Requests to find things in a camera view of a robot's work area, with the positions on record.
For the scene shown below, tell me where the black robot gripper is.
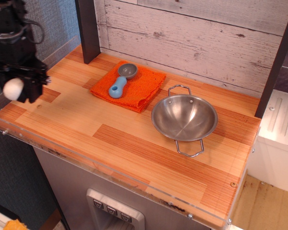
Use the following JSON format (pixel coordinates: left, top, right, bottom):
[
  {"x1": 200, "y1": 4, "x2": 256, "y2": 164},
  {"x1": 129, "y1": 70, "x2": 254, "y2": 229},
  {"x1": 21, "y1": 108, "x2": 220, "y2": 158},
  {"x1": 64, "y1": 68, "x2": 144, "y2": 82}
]
[{"x1": 0, "y1": 35, "x2": 50, "y2": 104}]

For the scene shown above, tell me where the white plush rice ball brush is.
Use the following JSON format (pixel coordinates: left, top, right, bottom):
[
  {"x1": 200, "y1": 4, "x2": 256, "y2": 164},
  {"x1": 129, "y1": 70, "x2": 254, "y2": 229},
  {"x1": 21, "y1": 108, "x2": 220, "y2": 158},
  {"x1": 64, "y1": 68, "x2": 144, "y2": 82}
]
[{"x1": 2, "y1": 78, "x2": 24, "y2": 101}]

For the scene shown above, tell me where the stainless steel bowl with handles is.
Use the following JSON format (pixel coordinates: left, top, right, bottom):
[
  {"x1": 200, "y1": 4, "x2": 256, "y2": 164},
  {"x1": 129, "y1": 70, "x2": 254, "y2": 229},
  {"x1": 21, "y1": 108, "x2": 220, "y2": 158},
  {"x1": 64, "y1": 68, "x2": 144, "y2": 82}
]
[{"x1": 151, "y1": 84, "x2": 218, "y2": 158}]

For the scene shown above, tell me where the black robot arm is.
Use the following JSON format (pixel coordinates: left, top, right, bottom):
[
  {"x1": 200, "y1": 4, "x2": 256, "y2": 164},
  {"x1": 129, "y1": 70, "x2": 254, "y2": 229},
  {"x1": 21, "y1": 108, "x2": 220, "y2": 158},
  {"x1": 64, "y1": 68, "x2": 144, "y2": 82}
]
[{"x1": 0, "y1": 0, "x2": 51, "y2": 103}]

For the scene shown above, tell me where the blue and grey scoop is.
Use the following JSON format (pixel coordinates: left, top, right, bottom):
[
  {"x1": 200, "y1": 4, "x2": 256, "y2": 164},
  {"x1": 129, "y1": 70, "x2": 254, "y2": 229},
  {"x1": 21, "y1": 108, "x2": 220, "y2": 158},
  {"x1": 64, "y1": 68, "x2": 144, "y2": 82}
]
[{"x1": 108, "y1": 63, "x2": 138, "y2": 99}]

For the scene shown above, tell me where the clear acrylic table guard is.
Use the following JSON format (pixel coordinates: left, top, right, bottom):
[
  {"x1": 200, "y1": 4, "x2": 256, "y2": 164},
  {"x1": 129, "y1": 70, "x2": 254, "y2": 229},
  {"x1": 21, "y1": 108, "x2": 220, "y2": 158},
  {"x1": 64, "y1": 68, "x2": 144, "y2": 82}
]
[{"x1": 0, "y1": 47, "x2": 260, "y2": 224}]

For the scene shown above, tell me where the orange knitted cloth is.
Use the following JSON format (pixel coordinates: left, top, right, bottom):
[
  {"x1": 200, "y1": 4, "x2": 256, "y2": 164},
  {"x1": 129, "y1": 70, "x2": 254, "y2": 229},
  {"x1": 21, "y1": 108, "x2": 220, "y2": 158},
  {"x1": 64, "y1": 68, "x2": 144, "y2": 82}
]
[{"x1": 90, "y1": 61, "x2": 166, "y2": 113}]

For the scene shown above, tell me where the silver cabinet with dispenser panel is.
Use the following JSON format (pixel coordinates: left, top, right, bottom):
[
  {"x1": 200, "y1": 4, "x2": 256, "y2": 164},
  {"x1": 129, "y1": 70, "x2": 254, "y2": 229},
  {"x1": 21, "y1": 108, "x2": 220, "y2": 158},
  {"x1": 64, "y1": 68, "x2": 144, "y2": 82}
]
[{"x1": 34, "y1": 147, "x2": 229, "y2": 230}]

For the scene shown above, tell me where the yellow object bottom left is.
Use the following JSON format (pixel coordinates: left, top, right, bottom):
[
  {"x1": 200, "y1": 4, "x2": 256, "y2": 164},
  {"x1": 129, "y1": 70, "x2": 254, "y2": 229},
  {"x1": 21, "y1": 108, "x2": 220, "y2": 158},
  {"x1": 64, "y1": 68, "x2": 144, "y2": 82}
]
[{"x1": 3, "y1": 219, "x2": 28, "y2": 230}]

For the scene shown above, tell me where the white plastic cabinet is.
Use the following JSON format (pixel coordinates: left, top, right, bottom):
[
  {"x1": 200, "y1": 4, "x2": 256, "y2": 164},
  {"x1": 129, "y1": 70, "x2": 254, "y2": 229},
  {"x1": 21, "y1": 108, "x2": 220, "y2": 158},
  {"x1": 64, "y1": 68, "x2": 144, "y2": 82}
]
[{"x1": 247, "y1": 90, "x2": 288, "y2": 191}]

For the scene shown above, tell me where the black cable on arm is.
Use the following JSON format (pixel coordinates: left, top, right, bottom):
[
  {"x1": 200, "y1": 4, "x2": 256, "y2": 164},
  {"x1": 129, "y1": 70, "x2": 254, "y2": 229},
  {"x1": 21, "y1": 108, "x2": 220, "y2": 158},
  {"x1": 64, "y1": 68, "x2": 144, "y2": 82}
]
[{"x1": 23, "y1": 19, "x2": 45, "y2": 45}]

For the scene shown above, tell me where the dark right post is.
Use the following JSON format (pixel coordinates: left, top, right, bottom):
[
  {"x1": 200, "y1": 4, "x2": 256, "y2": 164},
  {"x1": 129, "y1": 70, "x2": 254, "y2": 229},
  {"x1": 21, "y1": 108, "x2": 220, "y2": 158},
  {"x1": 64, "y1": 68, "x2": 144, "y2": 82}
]
[{"x1": 254, "y1": 23, "x2": 288, "y2": 118}]

